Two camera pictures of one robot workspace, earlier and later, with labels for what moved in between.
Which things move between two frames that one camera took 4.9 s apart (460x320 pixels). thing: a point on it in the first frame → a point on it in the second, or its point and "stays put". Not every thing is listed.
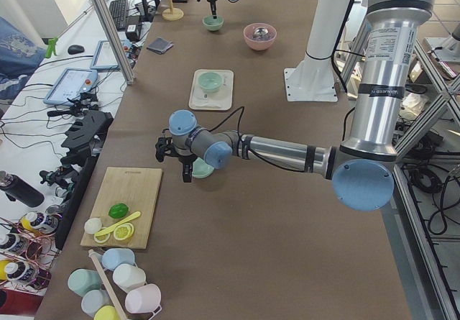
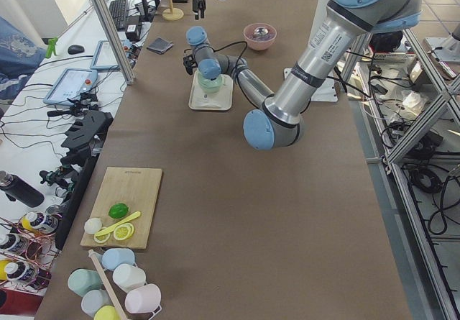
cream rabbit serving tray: [222, 99] stays put
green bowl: [201, 169] → [210, 85]
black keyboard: [119, 11] stays put
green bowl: [213, 24] → [210, 87]
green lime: [118, 210] stays put
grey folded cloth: [160, 45] stays put
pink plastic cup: [143, 299] stays put
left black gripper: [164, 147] → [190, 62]
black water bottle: [18, 190] stays put
